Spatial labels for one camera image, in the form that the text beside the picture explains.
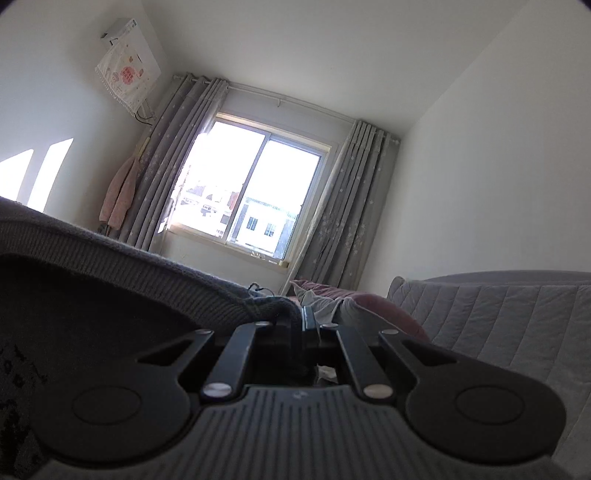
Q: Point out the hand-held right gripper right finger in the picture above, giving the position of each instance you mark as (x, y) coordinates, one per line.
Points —
(355, 362)

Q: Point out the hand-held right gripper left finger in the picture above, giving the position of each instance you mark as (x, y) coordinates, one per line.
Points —
(240, 353)

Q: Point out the grey knitted cat-print sweater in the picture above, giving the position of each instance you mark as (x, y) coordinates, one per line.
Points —
(115, 263)

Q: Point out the folded grey pink quilt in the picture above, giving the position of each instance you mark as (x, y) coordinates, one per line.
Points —
(369, 307)

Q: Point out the grey quilted headboard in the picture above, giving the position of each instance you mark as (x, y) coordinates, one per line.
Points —
(498, 332)

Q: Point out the window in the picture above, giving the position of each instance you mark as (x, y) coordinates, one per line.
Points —
(249, 189)

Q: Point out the hanging pink garment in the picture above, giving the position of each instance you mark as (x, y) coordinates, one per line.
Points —
(120, 194)

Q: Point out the air conditioner with printed cover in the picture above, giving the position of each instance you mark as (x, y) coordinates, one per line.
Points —
(131, 64)

